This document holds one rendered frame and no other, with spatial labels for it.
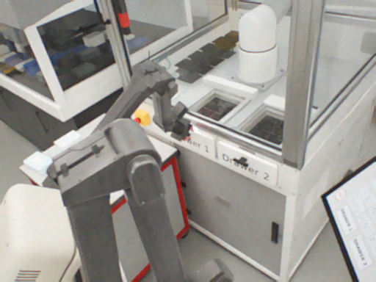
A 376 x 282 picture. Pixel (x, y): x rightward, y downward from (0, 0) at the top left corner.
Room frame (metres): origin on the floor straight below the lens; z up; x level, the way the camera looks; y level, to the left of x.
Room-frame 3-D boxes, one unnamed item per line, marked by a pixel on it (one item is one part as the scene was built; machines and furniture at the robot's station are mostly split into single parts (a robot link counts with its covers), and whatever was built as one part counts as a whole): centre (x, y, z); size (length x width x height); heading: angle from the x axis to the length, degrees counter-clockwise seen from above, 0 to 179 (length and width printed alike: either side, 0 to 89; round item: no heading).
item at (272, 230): (1.56, -0.41, 0.40); 1.03 x 0.95 x 0.80; 42
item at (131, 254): (1.37, 0.47, 0.38); 0.62 x 0.58 x 0.76; 42
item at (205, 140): (1.27, -0.03, 0.87); 0.29 x 0.02 x 0.11; 42
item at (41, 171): (1.38, 0.77, 0.78); 0.15 x 0.10 x 0.04; 49
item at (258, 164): (1.04, -0.24, 0.87); 0.29 x 0.02 x 0.11; 42
